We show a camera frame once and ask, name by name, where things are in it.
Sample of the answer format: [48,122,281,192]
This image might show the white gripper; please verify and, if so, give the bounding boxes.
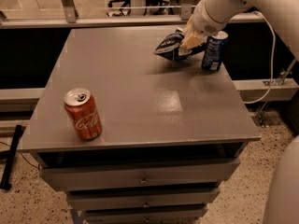
[180,0,231,49]

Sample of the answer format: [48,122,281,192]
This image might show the blue chip bag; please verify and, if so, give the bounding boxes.
[154,28,206,62]

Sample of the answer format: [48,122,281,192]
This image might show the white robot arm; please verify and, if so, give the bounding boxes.
[181,0,299,224]

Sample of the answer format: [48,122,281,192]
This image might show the blue pepsi can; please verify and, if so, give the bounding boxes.
[202,31,228,72]

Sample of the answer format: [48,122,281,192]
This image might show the red coca-cola can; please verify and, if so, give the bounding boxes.
[64,88,102,140]

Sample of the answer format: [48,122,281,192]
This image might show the black office chair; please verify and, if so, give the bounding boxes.
[107,0,131,17]

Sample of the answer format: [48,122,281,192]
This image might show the grey metal railing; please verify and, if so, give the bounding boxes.
[0,0,299,30]

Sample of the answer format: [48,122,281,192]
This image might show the top grey drawer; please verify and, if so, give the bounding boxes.
[40,158,240,191]

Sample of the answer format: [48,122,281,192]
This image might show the grey drawer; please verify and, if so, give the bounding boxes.
[40,158,240,191]
[85,205,207,224]
[67,188,220,211]

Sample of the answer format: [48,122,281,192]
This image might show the bottom grey drawer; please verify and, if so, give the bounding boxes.
[85,205,207,224]

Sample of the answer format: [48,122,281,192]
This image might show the middle grey drawer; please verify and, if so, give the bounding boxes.
[67,188,220,211]

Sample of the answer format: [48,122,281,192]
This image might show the black stand leg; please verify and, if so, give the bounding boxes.
[0,125,23,190]

